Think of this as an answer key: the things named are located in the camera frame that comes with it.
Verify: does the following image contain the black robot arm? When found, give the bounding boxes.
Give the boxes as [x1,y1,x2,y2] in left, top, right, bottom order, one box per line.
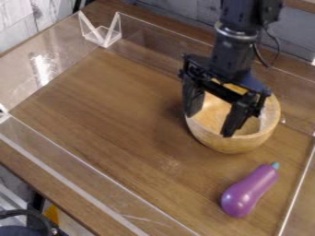
[179,0,284,137]

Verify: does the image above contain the clear acrylic tray wall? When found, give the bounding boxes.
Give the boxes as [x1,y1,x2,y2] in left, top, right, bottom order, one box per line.
[0,13,315,236]

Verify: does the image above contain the black cable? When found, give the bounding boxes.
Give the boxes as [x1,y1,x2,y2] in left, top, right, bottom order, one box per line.
[0,209,53,236]

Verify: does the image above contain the purple toy eggplant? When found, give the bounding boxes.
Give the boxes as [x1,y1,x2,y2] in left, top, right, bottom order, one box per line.
[220,162,279,218]

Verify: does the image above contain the brown wooden bowl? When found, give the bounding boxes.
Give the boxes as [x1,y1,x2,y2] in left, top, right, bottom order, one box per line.
[185,93,280,154]

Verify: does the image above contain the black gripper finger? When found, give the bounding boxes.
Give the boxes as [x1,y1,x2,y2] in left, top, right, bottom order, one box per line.
[181,76,204,118]
[220,98,257,137]

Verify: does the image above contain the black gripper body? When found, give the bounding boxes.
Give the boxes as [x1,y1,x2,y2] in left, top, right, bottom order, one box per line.
[179,54,272,117]

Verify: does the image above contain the black clamp with bolt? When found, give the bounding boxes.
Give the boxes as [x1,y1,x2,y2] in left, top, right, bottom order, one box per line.
[39,221,69,236]

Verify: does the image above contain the clear acrylic corner bracket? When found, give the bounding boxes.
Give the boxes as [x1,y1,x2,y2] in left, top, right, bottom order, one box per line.
[77,12,121,48]

